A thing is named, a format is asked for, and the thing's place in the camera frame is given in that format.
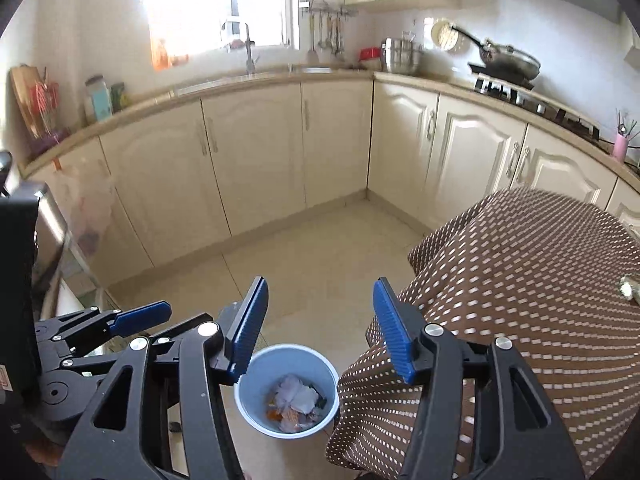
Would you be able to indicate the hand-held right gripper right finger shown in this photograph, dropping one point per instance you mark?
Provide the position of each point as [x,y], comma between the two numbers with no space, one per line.
[395,330]

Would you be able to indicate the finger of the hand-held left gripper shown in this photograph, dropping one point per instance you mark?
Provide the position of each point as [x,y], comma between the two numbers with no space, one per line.
[140,316]
[185,324]

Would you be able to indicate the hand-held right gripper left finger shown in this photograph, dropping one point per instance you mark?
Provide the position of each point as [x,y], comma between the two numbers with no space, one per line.
[247,330]

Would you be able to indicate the light blue plastic bin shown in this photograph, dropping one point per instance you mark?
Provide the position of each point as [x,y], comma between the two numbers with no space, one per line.
[260,375]

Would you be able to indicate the orange peel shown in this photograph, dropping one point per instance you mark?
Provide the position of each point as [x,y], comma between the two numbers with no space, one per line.
[274,414]

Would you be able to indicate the white orange wrapper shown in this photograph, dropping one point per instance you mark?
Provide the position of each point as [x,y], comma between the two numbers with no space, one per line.
[292,422]

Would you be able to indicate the crumpled white tissue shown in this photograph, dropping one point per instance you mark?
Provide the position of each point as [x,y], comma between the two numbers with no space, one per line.
[296,392]

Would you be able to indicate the translucent plastic bag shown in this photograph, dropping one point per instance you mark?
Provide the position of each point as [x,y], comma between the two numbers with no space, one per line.
[87,210]

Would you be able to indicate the small dark object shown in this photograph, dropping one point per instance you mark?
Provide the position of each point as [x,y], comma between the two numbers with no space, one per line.
[175,427]

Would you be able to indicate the brown dotted tablecloth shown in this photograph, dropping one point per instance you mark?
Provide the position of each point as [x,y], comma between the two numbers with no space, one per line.
[525,310]

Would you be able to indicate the purple bowl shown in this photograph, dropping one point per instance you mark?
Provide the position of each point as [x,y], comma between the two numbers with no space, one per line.
[50,142]

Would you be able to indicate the cream lower kitchen cabinets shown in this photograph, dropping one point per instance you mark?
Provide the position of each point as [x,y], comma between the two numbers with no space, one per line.
[260,150]

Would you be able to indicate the wooden cutting board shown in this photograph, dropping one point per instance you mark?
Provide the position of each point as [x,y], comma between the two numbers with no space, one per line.
[22,100]

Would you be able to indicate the clear storage jar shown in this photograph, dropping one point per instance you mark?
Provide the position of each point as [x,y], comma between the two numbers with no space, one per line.
[99,102]

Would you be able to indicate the small green jar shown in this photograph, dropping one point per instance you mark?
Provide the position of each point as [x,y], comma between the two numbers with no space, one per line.
[118,97]

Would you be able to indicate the shiny foil wrapper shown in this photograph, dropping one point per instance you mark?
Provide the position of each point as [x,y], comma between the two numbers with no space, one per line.
[630,289]

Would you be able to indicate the orange bag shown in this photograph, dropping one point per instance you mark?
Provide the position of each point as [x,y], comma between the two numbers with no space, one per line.
[167,55]

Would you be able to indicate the gas stove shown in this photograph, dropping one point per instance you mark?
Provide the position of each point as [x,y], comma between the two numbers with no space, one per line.
[530,100]

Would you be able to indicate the steel sink faucet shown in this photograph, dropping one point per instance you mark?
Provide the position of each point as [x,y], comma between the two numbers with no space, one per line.
[249,55]

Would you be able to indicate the stacked steel pots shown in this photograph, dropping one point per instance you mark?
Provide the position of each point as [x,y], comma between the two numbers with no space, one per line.
[401,55]

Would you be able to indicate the red bowl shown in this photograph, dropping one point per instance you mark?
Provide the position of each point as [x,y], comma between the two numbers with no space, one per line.
[371,54]

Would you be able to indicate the pink utensil cup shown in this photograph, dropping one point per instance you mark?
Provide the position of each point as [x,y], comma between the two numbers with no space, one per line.
[621,146]

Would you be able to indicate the round white yellow strainer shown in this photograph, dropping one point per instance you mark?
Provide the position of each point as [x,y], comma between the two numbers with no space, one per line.
[443,35]

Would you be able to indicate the hanging utensil rack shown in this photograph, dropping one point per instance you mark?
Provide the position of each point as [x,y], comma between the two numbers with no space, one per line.
[327,25]

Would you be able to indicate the bright kitchen window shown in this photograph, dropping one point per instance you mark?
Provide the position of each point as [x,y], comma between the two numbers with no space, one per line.
[215,0]

